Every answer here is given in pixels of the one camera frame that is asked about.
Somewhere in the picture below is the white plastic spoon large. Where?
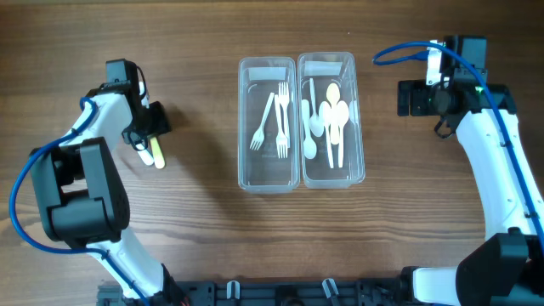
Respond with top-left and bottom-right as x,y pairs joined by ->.
320,101 -> 334,168

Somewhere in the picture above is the clear plastic container left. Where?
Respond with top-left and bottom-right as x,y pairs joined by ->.
238,56 -> 300,194

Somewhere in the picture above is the yellow plastic fork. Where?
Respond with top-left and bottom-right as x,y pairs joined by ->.
150,137 -> 166,169

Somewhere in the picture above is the clear plastic container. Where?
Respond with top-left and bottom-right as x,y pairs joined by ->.
297,52 -> 366,189
238,56 -> 300,194

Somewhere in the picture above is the clear plastic container right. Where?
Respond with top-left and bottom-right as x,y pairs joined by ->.
297,52 -> 366,189

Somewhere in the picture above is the thin white fork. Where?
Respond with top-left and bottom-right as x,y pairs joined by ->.
275,94 -> 288,158
278,82 -> 291,147
250,93 -> 275,150

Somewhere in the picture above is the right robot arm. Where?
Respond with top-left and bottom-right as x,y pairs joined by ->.
394,36 -> 543,305

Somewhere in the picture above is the white plastic fork wide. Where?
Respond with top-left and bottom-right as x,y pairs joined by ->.
138,150 -> 155,166

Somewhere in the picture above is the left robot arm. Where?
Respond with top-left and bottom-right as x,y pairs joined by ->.
9,59 -> 184,305

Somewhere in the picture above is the thin white plastic spoon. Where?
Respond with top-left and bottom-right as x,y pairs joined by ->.
309,77 -> 324,137

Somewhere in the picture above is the short white plastic spoon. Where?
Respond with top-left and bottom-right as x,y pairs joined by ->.
301,99 -> 317,159

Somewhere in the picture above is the yellow plastic spoon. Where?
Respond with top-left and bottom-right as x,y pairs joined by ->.
326,82 -> 340,145

